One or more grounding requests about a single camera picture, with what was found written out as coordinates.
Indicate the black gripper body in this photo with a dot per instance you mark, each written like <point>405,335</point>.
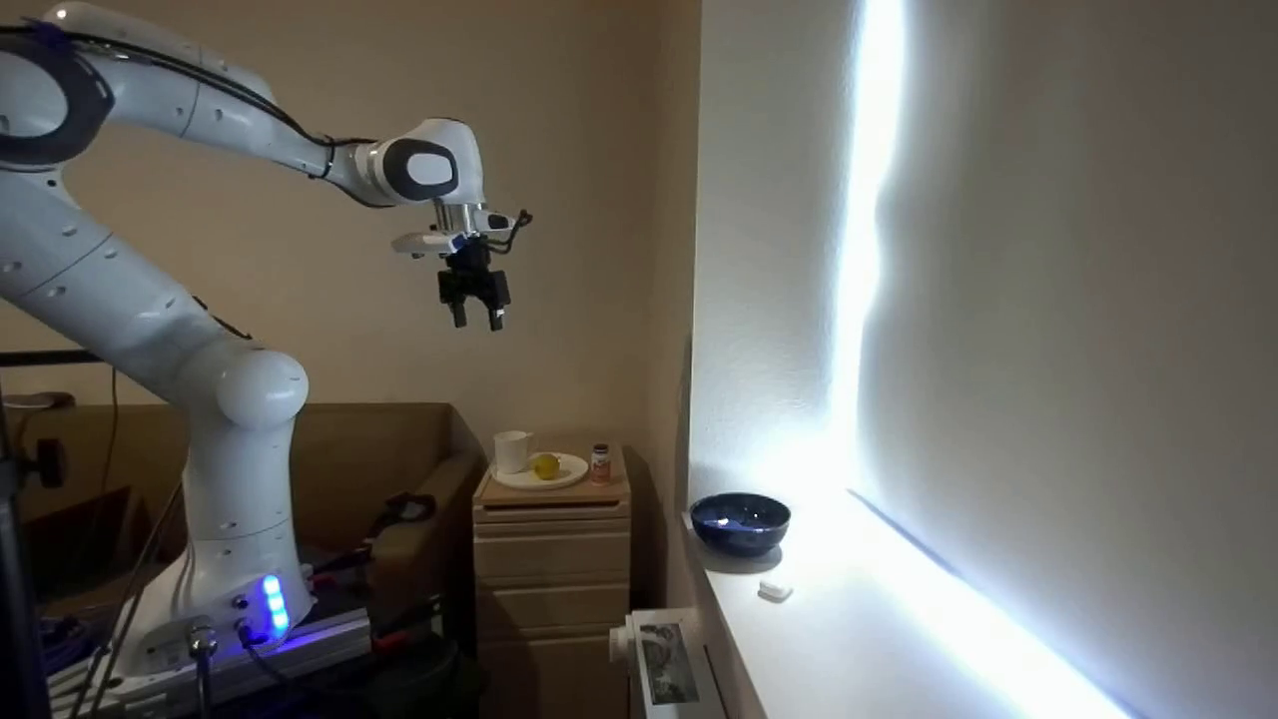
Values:
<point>475,279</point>

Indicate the small bottle with red label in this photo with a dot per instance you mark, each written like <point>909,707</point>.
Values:
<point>600,464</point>

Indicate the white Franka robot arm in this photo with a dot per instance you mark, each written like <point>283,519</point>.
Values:
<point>134,306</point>

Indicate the light wooden drawer cabinet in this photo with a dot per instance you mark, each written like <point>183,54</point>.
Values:
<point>553,583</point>

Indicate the white windowsill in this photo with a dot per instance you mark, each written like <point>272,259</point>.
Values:
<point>851,640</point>

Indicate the white cup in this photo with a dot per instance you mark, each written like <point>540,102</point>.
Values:
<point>513,448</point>

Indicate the yellow lemon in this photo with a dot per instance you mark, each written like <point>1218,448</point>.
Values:
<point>547,464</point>

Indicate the white round plate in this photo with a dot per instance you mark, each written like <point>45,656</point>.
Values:
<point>569,468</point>

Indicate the brown leather armchair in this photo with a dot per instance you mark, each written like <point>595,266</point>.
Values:
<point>363,460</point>

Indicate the dark blue bowl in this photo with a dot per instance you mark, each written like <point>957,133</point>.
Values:
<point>740,519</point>

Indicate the white radiator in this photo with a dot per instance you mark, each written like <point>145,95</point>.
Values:
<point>665,665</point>

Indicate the small white block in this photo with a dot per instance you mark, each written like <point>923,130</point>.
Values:
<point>778,587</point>

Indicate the white roller blind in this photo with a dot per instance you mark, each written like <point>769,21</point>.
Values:
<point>1080,306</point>

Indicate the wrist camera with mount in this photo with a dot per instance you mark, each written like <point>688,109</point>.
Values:
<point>461,235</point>

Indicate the aluminium mounting rail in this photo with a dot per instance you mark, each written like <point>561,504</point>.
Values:
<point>267,659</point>

